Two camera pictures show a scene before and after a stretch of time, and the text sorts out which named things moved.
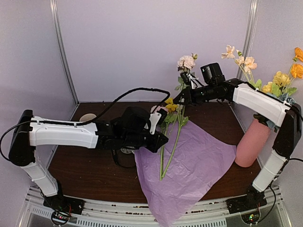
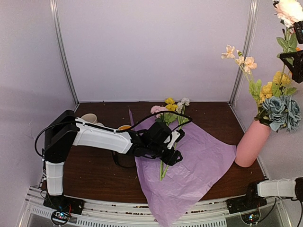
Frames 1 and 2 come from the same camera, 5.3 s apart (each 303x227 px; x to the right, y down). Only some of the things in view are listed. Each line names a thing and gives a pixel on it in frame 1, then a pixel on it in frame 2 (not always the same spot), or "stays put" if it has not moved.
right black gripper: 188,98 to 296,70
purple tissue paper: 200,162 stays put
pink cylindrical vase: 251,143 stays put
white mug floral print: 87,117 stays put
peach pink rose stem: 187,62 to 289,12
